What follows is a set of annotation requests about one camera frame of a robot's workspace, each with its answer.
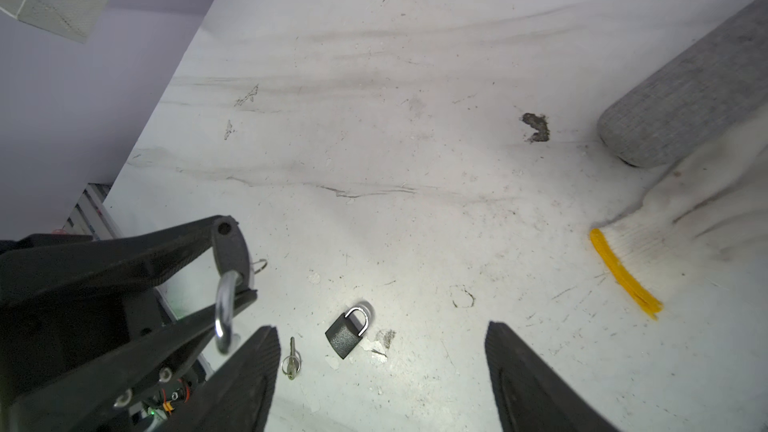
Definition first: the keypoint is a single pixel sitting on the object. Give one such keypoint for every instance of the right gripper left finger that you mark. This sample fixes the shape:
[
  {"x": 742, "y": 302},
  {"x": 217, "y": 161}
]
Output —
[{"x": 239, "y": 394}]

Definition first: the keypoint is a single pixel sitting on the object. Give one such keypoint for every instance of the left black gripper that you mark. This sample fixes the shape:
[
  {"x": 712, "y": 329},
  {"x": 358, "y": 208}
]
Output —
[{"x": 83, "y": 335}]

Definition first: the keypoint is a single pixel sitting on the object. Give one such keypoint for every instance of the white work glove yellow cuff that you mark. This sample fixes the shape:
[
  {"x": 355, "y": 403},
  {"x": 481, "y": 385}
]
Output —
[{"x": 706, "y": 215}]

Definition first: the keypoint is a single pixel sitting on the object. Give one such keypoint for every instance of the black padlock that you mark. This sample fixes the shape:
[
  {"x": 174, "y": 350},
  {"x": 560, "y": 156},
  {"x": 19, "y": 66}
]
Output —
[
  {"x": 347, "y": 331},
  {"x": 225, "y": 336}
]

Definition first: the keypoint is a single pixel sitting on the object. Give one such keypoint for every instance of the grey fabric case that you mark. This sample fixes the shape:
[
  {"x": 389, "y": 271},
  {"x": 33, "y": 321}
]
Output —
[{"x": 718, "y": 81}]

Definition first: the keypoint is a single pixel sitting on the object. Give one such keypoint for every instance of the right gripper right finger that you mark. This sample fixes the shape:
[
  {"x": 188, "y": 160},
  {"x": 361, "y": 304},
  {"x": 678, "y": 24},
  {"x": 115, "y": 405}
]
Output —
[{"x": 528, "y": 394}]

